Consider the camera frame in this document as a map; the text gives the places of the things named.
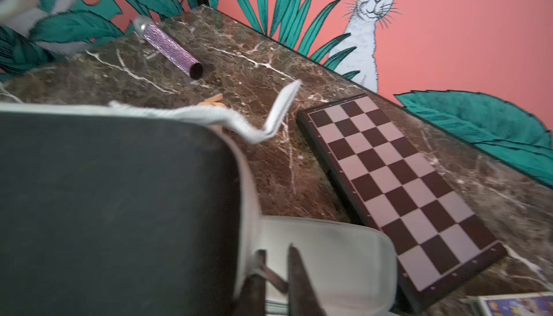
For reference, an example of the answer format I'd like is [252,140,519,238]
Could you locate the purple card box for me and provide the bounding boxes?
[466,292,552,316]

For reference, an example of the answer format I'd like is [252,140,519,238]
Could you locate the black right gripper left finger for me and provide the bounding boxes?
[232,250,266,316]

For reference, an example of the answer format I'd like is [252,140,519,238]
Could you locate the folding chess board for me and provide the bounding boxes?
[297,94,506,313]

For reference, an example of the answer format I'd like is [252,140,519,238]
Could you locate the black zippered umbrella case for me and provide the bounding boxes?
[1,81,301,315]

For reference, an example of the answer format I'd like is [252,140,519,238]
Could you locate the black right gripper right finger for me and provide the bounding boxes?
[287,245,325,316]

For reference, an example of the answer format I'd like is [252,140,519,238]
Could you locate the purple glitter microphone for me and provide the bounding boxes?
[132,16,204,80]

